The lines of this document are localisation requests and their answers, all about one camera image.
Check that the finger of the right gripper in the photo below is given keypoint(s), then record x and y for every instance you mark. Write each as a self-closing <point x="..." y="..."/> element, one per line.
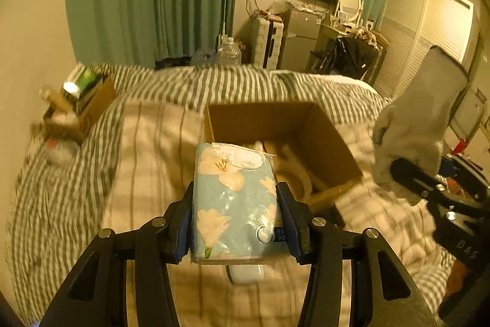
<point x="428" y="179"/>

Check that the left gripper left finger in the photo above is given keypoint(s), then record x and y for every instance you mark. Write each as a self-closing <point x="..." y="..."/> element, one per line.
<point x="94" y="292"/>

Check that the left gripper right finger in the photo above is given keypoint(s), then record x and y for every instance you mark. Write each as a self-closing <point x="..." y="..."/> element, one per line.
<point x="383" y="293"/>

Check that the grey white sock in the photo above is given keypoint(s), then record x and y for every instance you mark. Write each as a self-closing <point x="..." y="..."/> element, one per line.
<point x="413" y="124"/>

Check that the floral blue tissue pack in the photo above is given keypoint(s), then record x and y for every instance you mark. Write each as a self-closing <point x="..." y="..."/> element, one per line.
<point x="236" y="218"/>

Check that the brown tape roll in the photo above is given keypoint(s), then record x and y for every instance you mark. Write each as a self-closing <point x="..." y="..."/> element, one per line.
<point x="289" y="167"/>

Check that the open cardboard box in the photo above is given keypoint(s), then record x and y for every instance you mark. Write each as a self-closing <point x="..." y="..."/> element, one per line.
<point x="308" y="152"/>

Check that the beige plaid blanket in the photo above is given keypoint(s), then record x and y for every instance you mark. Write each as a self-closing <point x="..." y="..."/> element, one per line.
<point x="157" y="154"/>

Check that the black clothes on chair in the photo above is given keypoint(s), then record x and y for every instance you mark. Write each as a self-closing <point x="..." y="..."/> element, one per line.
<point x="359" y="54"/>

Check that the small plastic bottle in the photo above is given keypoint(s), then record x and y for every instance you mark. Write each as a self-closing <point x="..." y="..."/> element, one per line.
<point x="59" y="151"/>

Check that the white wardrobe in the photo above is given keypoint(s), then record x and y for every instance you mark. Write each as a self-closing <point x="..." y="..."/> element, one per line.
<point x="412" y="27"/>

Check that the oval vanity mirror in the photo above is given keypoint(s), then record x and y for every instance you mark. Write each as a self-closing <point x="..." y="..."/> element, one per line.
<point x="349" y="10"/>

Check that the small cardboard box with items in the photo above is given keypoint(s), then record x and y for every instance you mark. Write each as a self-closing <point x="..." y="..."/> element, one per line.
<point x="75" y="108"/>

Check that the grey mini fridge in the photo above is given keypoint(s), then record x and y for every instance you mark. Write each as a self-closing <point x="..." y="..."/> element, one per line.
<point x="299" y="38"/>

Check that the white suitcase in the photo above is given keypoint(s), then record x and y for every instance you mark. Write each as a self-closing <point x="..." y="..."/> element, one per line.
<point x="266" y="36"/>

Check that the large water bottle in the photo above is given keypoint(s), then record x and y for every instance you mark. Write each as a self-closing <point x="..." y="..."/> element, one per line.
<point x="229" y="52"/>

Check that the black bag on floor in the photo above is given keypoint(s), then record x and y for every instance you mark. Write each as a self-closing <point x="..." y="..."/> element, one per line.
<point x="172" y="62"/>

